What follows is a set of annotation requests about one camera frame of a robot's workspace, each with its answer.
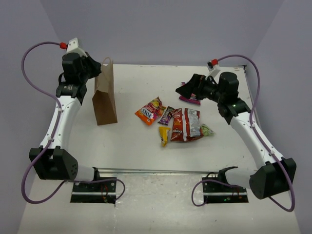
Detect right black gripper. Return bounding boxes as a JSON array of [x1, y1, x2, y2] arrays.
[[175, 74, 225, 104]]

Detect brown paper bag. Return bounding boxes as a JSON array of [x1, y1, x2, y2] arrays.
[[92, 57, 117, 126]]

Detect red Doritos chip bag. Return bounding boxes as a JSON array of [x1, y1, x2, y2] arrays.
[[170, 108, 203, 142]]

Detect green snack packet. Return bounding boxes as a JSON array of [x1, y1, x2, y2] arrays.
[[200, 124, 215, 137]]

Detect orange Fox's candy bag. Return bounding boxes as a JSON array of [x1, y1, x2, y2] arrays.
[[135, 97, 166, 126]]

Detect yellow snack packet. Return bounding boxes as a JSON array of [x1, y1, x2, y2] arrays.
[[158, 126, 170, 147]]

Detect purple Fox's candy bag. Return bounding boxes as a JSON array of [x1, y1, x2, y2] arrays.
[[179, 95, 200, 106]]

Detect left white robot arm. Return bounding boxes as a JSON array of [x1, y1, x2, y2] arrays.
[[29, 52, 101, 180]]

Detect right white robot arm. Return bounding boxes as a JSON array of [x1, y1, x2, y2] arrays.
[[175, 72, 296, 199]]

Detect dark purple chocolate bar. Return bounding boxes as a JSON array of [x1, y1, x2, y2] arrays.
[[158, 106, 175, 126]]

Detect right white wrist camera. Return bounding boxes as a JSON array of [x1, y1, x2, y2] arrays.
[[207, 59, 220, 78]]

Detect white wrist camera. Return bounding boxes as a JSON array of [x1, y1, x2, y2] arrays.
[[59, 38, 87, 57], [207, 59, 220, 78]]

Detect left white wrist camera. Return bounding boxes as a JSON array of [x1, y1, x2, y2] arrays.
[[59, 38, 87, 57]]

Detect metal table rail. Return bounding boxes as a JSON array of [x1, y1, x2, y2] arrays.
[[98, 168, 218, 176]]

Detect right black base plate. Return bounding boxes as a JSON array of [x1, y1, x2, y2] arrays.
[[202, 182, 249, 204]]

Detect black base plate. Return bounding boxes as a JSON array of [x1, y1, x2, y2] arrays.
[[202, 182, 249, 204], [70, 177, 117, 204]]

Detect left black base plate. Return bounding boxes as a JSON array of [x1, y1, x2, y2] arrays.
[[70, 177, 117, 204]]

